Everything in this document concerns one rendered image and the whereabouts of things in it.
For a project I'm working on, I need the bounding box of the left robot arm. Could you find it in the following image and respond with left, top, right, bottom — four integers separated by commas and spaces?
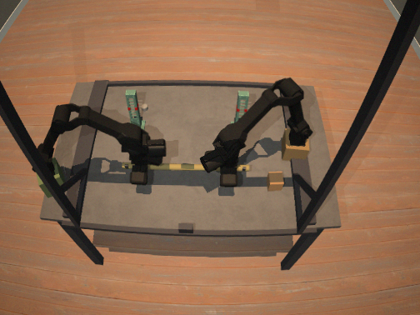
37, 103, 166, 176

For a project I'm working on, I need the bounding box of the black metal frame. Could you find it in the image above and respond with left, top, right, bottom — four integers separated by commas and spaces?
0, 0, 420, 233

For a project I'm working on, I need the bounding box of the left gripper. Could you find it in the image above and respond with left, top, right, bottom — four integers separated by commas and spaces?
129, 153, 148, 185

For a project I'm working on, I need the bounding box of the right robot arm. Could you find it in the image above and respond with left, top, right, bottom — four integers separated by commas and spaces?
200, 77, 313, 173

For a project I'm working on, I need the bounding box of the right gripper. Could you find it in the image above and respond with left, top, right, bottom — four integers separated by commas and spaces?
220, 158, 238, 188

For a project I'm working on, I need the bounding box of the long yellow rod with olive band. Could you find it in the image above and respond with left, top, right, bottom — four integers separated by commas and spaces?
122, 162, 249, 172

